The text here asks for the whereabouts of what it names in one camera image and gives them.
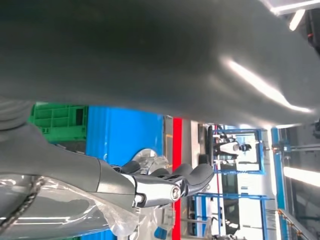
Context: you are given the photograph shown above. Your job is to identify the green folded plastic crate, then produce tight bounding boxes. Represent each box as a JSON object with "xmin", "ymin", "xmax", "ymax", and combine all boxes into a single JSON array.
[{"xmin": 29, "ymin": 102, "xmax": 88, "ymax": 143}]

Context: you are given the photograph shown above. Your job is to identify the blue metal post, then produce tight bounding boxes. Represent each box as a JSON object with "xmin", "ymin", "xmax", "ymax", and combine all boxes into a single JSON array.
[{"xmin": 271, "ymin": 127, "xmax": 288, "ymax": 240}]

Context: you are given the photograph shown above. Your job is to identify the grey braided cable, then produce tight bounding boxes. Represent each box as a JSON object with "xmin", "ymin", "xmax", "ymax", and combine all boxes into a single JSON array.
[{"xmin": 0, "ymin": 177, "xmax": 46, "ymax": 233}]

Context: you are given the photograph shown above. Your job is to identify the blue metal shelf rack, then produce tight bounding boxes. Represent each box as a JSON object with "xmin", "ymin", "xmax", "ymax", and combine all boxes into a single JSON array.
[{"xmin": 81, "ymin": 105, "xmax": 165, "ymax": 240}]

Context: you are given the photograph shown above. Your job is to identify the blue metal frame rack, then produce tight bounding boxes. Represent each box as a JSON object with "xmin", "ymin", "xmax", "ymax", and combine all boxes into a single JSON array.
[{"xmin": 193, "ymin": 127, "xmax": 268, "ymax": 240}]

